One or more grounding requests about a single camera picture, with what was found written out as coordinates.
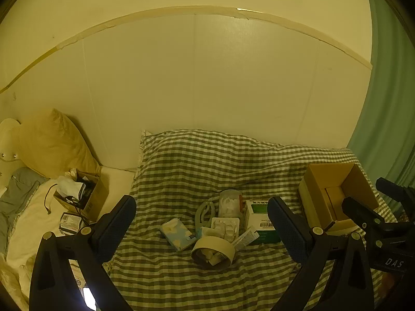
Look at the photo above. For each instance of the green and white box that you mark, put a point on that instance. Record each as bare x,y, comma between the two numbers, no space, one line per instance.
256,217

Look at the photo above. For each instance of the clear plastic jar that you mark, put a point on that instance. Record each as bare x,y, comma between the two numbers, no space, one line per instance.
230,204

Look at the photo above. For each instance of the grey checked blanket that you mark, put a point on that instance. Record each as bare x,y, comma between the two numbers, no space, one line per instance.
183,169

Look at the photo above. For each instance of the teal curtain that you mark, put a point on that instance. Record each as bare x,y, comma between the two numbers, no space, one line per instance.
383,139

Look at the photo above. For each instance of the small cluttered cardboard box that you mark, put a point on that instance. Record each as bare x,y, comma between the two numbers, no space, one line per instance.
84,195

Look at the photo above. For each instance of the roll of masking tape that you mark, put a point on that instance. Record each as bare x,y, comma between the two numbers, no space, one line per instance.
213,253

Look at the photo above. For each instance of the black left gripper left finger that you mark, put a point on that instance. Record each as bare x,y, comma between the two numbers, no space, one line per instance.
53,286

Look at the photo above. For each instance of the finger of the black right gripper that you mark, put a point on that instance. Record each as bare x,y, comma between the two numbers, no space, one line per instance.
363,216
401,194

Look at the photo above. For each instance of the tissue packet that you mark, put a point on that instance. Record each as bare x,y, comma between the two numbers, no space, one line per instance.
177,234

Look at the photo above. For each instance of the grey blue cloth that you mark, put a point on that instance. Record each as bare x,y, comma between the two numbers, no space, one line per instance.
23,183

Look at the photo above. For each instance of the beige pillow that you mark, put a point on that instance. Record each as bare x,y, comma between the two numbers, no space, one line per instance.
50,144

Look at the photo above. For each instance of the white ointment tube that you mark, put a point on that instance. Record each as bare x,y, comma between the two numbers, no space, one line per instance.
249,236

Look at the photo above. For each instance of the white plastic blister tray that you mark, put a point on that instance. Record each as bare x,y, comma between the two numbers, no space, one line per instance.
225,228

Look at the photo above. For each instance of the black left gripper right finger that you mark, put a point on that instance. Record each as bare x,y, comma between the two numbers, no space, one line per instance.
349,286

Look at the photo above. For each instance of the open brown cardboard box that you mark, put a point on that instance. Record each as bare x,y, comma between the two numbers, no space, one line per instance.
323,189

